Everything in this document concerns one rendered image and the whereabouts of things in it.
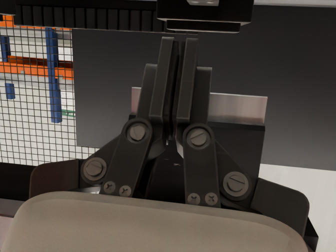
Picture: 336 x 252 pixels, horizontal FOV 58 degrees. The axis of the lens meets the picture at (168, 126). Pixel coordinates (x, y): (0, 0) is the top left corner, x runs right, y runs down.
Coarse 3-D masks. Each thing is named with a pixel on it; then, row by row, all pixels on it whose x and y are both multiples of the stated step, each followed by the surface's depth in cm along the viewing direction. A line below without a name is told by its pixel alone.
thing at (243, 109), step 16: (224, 96) 22; (240, 96) 22; (256, 96) 22; (208, 112) 23; (224, 112) 22; (240, 112) 22; (256, 112) 22; (224, 128) 22; (240, 128) 22; (256, 128) 22; (224, 144) 22; (240, 144) 22; (256, 144) 22; (160, 160) 23; (176, 160) 23; (240, 160) 22; (256, 160) 22; (160, 176) 24; (176, 176) 24; (256, 176) 23; (160, 192) 24; (176, 192) 24; (224, 208) 24
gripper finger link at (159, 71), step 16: (160, 48) 13; (176, 48) 13; (160, 64) 13; (176, 64) 13; (144, 80) 13; (160, 80) 12; (144, 96) 13; (160, 96) 12; (144, 112) 13; (160, 112) 12; (160, 128) 12; (112, 144) 12; (160, 144) 13; (96, 160) 12; (96, 176) 12
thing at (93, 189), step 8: (64, 160) 12; (72, 160) 12; (80, 160) 12; (40, 168) 12; (48, 168) 12; (56, 168) 12; (64, 168) 12; (72, 168) 12; (32, 176) 12; (40, 176) 12; (48, 176) 12; (56, 176) 12; (64, 176) 12; (72, 176) 12; (80, 176) 12; (32, 184) 12; (40, 184) 12; (48, 184) 12; (56, 184) 12; (64, 184) 12; (72, 184) 12; (80, 184) 12; (88, 184) 12; (32, 192) 12; (40, 192) 12; (88, 192) 13
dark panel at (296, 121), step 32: (96, 32) 72; (128, 32) 71; (256, 32) 67; (288, 32) 66; (320, 32) 65; (96, 64) 74; (128, 64) 73; (224, 64) 70; (256, 64) 69; (288, 64) 68; (320, 64) 67; (96, 96) 77; (128, 96) 76; (288, 96) 70; (320, 96) 69; (96, 128) 79; (288, 128) 72; (320, 128) 71; (288, 160) 74; (320, 160) 73
